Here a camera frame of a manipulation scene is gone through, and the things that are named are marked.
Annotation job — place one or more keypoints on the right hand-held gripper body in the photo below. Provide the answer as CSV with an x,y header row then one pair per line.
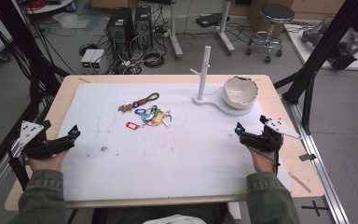
x,y
267,138

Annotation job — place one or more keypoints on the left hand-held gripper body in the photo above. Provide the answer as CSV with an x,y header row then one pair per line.
x,y
40,147

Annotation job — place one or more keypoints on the white key stand with pole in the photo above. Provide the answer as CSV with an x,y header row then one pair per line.
x,y
203,77

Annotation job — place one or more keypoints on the key bunch with coloured tags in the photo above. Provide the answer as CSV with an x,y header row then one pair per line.
x,y
150,117

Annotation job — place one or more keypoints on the person's left hand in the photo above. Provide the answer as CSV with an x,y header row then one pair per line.
x,y
48,163

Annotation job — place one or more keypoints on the person's right hand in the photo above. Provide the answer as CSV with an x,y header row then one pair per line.
x,y
262,161

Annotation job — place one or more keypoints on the white eggshell-shaped bowl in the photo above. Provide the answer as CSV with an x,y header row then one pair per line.
x,y
239,93

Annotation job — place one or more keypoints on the black tape piece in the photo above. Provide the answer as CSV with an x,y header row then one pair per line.
x,y
307,157

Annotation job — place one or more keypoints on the thin wooden stick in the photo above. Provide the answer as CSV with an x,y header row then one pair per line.
x,y
300,182

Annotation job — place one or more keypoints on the small white power supply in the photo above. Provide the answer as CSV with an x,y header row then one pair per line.
x,y
98,59
86,59

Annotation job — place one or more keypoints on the white foam mat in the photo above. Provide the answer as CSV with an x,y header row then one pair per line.
x,y
167,161

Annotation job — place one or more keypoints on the person's legs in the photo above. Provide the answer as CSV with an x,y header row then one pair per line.
x,y
124,216

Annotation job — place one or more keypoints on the white base board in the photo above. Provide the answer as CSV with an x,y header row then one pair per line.
x,y
304,53

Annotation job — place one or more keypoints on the white table leg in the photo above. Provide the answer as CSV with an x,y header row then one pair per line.
x,y
225,31
174,34

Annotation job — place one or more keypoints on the white cloth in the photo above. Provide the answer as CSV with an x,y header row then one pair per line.
x,y
174,219

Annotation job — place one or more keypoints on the clear plastic sheet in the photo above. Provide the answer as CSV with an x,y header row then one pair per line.
x,y
71,20

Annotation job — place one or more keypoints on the flat black box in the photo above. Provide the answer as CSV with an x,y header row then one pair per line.
x,y
211,20

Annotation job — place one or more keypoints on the black computer tower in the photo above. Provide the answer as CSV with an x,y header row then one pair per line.
x,y
119,28
143,28

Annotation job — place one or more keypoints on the round black metal stool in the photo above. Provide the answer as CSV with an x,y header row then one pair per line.
x,y
275,14

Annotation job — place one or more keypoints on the round white table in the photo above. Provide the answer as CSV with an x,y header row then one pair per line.
x,y
49,6

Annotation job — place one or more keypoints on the black metal frame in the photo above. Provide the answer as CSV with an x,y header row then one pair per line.
x,y
323,43
12,37

